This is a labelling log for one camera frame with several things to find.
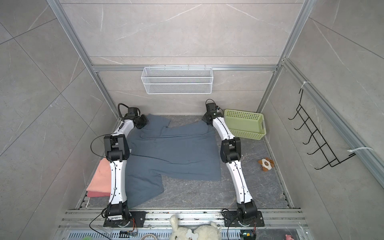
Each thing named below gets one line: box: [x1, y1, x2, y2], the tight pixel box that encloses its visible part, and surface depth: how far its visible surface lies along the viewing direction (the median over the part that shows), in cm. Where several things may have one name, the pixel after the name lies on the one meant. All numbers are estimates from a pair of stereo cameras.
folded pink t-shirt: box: [86, 157, 111, 198], surface depth 83 cm
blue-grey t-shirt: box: [125, 114, 222, 208], surface depth 98 cm
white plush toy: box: [169, 214, 222, 240], surface depth 64 cm
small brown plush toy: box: [257, 157, 275, 172], surface depth 92 cm
